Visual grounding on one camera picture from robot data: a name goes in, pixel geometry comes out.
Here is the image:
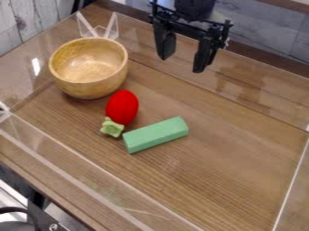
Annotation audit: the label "green rectangular block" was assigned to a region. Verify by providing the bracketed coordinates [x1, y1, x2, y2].
[123, 116, 189, 153]

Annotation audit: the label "black cable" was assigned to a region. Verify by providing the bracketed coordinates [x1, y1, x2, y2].
[0, 206, 37, 231]

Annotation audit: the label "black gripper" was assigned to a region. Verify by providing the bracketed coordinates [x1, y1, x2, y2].
[149, 0, 232, 73]

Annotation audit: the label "red toy fruit green stem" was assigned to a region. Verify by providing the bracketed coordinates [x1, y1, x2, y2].
[100, 90, 139, 138]

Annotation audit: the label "clear acrylic enclosure walls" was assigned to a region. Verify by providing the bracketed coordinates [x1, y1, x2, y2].
[0, 15, 309, 231]

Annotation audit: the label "black metal table bracket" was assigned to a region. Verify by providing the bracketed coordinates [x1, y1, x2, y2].
[28, 191, 61, 231]

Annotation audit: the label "wooden bowl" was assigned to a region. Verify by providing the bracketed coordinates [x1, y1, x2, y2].
[48, 37, 128, 99]

